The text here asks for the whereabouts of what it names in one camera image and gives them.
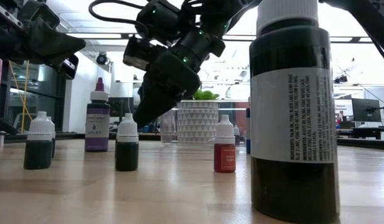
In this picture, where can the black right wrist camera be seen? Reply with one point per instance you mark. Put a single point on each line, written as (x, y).
(138, 53)

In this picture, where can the small green dropper bottle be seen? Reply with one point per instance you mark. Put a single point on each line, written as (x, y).
(53, 130)
(38, 146)
(127, 149)

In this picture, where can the white wall sign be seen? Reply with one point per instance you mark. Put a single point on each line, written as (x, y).
(344, 109)

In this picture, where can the light green leafy plant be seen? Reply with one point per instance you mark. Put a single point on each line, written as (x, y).
(205, 94)

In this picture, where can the tall blue food coloring bottle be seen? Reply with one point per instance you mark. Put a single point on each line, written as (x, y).
(248, 130)

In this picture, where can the overhead light bar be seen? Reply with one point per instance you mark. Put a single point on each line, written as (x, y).
(98, 36)

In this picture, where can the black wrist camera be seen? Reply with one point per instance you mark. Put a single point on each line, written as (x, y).
(42, 14)
(138, 53)

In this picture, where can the small brown dropper bottle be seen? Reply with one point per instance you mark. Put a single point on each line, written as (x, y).
(236, 132)

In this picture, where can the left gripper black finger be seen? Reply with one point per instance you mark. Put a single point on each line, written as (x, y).
(69, 65)
(58, 43)

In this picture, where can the tall violet food coloring bottle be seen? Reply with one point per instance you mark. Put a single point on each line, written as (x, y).
(97, 124)

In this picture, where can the black ceiling spotlight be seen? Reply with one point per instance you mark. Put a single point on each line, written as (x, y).
(101, 58)
(341, 79)

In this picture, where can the red background panel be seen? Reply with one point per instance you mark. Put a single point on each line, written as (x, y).
(241, 119)

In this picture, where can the black monitor on stand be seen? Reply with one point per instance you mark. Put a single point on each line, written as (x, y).
(121, 107)

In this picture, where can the small metal post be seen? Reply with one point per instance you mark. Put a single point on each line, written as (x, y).
(0, 138)

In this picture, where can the large black food coloring bottle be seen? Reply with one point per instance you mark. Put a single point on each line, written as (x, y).
(292, 124)

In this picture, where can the dark background desk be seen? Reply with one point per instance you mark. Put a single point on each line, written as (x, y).
(366, 132)

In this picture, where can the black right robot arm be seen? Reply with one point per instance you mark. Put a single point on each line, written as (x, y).
(207, 15)

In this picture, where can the small red dropper bottle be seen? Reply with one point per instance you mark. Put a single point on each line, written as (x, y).
(224, 158)

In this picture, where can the white patterned plant pot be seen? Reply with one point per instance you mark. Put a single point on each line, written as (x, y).
(198, 121)

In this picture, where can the black monitor on arm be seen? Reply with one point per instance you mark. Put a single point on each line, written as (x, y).
(366, 109)

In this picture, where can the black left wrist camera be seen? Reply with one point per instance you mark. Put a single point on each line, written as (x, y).
(42, 14)

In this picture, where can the clear plastic container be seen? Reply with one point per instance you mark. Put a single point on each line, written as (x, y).
(168, 130)

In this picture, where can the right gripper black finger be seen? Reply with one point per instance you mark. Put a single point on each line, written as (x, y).
(154, 105)

